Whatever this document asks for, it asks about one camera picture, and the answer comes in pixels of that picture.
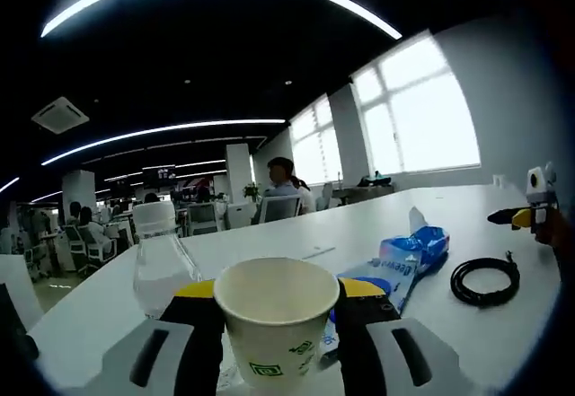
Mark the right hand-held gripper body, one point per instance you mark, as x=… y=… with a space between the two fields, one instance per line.
x=541 y=189

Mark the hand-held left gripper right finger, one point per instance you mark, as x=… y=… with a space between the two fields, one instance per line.
x=364 y=355

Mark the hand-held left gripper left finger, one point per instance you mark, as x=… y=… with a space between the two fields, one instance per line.
x=188 y=351

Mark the blue white wipes packet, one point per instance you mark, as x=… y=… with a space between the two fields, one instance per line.
x=395 y=279

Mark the clear plastic water bottle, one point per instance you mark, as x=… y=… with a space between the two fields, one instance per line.
x=155 y=275

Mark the blue tissue pack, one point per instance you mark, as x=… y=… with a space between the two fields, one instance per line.
x=422 y=245

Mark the white paper cup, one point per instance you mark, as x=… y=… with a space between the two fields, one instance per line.
x=274 y=324

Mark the white power strip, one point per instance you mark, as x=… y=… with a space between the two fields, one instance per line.
x=320 y=252

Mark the large bright window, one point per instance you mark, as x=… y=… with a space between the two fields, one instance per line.
x=427 y=117

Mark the white table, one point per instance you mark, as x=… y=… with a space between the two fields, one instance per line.
x=359 y=230

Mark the dark bag with teal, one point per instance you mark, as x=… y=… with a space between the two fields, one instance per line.
x=375 y=180

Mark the white office chair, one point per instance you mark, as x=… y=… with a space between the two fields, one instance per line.
x=280 y=209

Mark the green potted plant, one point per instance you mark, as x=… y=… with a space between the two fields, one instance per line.
x=251 y=191

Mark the hanging display screen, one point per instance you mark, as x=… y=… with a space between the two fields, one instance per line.
x=159 y=173

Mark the window with blinds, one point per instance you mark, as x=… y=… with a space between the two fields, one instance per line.
x=314 y=144

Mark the ceiling air conditioner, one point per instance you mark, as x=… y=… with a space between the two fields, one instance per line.
x=60 y=115

